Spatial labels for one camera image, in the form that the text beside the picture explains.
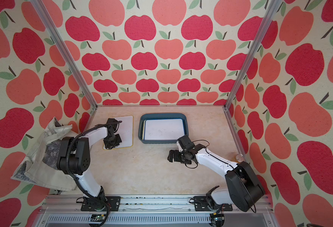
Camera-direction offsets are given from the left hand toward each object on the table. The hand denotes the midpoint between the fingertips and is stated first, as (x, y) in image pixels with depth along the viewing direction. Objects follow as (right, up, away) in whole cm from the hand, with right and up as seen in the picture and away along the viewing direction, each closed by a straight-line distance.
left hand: (118, 146), depth 96 cm
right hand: (+38, -7, -10) cm, 40 cm away
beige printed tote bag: (-28, -5, -29) cm, 40 cm away
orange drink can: (+75, -4, -16) cm, 77 cm away
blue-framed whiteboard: (+31, +11, +8) cm, 34 cm away
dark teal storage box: (+14, +16, +9) cm, 23 cm away
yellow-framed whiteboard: (+3, +9, +8) cm, 13 cm away
